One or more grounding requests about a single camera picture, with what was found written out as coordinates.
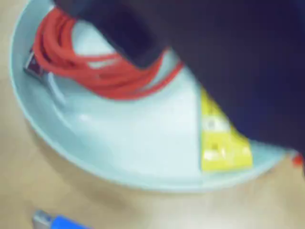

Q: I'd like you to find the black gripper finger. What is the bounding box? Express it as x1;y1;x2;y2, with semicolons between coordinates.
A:
152;0;305;157
51;0;170;69

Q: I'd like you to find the red charging cable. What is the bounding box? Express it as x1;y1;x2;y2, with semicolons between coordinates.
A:
23;7;185;101

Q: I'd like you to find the light green round plate bowl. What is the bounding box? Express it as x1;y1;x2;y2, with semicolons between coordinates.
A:
9;0;286;193

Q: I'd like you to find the yellow stick packet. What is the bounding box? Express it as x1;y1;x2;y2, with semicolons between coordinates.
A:
199;88;254;173

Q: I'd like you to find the white marker with red cap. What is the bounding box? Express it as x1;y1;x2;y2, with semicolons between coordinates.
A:
291;152;305;168

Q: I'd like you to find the blue coiled USB cable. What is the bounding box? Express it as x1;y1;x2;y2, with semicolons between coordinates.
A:
31;209;94;229

